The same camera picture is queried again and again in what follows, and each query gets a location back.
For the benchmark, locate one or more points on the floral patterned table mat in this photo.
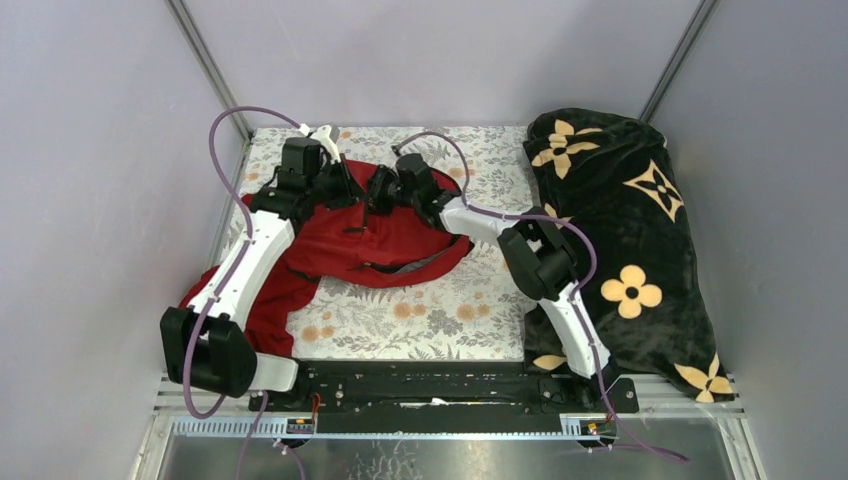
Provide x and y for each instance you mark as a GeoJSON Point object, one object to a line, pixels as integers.
{"type": "Point", "coordinates": [474, 312]}

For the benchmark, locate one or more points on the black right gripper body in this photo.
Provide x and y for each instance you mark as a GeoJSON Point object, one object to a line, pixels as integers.
{"type": "Point", "coordinates": [410, 197]}

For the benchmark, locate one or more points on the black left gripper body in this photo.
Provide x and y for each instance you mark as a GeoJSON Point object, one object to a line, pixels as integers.
{"type": "Point", "coordinates": [342, 183]}

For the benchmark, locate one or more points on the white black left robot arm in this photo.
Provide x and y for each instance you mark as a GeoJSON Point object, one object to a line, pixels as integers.
{"type": "Point", "coordinates": [205, 342]}

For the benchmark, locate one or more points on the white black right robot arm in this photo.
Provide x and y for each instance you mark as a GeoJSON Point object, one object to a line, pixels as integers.
{"type": "Point", "coordinates": [548, 259]}

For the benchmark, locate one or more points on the red student backpack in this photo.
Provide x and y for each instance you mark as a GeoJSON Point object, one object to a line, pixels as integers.
{"type": "Point", "coordinates": [339, 234]}

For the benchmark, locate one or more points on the black blanket with tan flowers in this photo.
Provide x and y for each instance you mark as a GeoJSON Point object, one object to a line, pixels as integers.
{"type": "Point", "coordinates": [611, 177]}

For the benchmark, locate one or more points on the red cloth garment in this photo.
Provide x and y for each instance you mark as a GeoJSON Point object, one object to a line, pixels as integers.
{"type": "Point", "coordinates": [278, 311]}

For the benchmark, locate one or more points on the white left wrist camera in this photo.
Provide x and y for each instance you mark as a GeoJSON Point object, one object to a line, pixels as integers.
{"type": "Point", "coordinates": [327, 135]}

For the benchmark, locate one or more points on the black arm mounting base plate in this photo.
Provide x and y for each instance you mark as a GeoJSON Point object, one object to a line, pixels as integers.
{"type": "Point", "coordinates": [448, 397]}

